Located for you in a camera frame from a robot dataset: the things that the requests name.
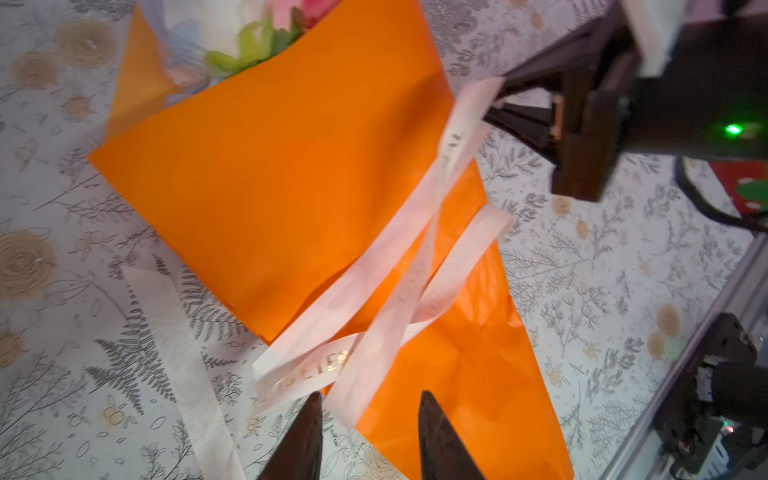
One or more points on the fake pink rose stem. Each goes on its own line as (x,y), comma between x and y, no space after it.
(305,13)

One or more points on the orange wrapping paper sheet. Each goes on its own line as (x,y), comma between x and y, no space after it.
(270,184)

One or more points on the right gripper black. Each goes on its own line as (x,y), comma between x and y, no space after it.
(710,101)

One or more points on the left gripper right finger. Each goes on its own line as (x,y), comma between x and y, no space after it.
(443,454)

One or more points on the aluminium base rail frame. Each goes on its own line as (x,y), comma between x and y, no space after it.
(708,419)

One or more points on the white ribbon strip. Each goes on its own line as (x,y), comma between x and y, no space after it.
(341,348)

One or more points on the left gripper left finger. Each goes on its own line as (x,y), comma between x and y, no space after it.
(298,456)

